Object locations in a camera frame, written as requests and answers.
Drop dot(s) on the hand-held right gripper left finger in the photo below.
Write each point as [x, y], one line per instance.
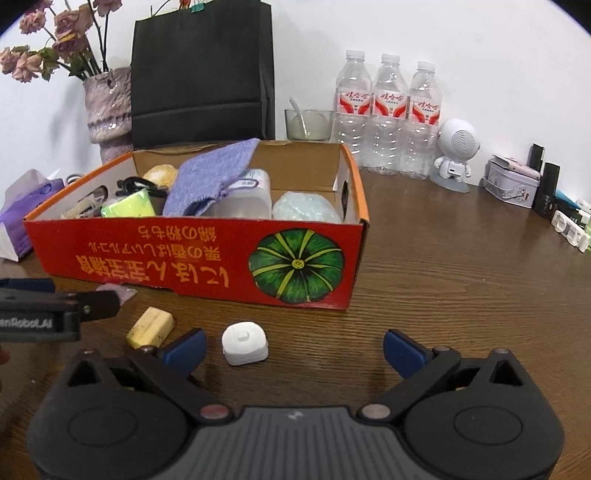
[184, 353]

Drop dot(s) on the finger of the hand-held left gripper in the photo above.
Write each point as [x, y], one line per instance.
[99, 304]

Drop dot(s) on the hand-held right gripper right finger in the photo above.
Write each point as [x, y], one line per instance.
[406, 353]

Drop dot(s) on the yellow block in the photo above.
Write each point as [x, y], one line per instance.
[150, 327]

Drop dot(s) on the small white square box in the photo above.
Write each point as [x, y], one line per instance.
[244, 344]

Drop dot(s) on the red cardboard box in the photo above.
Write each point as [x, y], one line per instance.
[184, 258]

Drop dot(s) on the green tissue packet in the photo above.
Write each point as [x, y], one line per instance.
[129, 205]

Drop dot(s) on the iridescent plastic bag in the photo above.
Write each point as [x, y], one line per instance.
[304, 207]

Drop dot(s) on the white plastic container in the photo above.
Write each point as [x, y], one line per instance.
[251, 198]

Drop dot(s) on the person's left hand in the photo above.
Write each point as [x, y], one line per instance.
[3, 357]

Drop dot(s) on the purple tissue pack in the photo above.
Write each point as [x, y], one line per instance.
[18, 217]

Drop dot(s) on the yellow white plush toy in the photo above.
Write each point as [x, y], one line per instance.
[159, 175]

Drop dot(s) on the grey printed tin box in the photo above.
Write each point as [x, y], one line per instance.
[510, 191]

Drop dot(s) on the purple ceramic vase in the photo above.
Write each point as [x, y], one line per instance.
[108, 106]

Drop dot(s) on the white pill organizer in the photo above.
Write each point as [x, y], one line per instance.
[565, 221]
[577, 240]

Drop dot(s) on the pink case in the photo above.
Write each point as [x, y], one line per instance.
[515, 166]

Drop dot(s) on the white robot figure speaker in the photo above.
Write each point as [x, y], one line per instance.
[459, 143]

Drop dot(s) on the clear water bottle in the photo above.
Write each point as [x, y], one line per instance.
[389, 120]
[422, 124]
[353, 115]

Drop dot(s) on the short black box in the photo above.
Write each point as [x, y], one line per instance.
[536, 157]

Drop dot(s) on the glass cup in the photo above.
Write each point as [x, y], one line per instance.
[318, 127]

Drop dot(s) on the black paper bag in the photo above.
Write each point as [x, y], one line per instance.
[198, 78]

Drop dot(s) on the clear plastic spoon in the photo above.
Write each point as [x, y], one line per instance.
[301, 117]

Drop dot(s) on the dried pink flowers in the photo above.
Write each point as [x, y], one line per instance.
[69, 27]

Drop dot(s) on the teal binder clip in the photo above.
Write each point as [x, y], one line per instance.
[196, 4]

